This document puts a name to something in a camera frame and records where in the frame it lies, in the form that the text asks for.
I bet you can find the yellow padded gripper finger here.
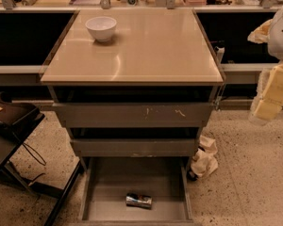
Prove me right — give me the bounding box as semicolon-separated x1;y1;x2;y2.
247;20;272;44
248;61;283;126

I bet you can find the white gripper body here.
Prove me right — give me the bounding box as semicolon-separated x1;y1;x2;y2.
268;6;283;60

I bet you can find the white bottle behind counter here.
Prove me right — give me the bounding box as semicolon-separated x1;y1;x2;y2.
215;47;225;62

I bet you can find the beige counter top cabinet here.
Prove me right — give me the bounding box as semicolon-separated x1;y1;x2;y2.
42;8;224;86

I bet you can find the grey open bottom drawer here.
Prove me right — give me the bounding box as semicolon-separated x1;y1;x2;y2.
79;157;194;226

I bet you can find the grey middle drawer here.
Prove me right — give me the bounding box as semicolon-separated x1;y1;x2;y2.
71;138;198;157

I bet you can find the grey top drawer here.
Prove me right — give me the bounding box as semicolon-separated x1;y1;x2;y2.
53;103;212;128

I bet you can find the white ceramic bowl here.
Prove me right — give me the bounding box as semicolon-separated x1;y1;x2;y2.
85;16;117;41

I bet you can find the black side cart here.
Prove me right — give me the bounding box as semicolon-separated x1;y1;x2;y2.
0;92;82;226

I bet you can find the black cable on floor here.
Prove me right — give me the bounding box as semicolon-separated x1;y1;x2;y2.
22;142;47;178

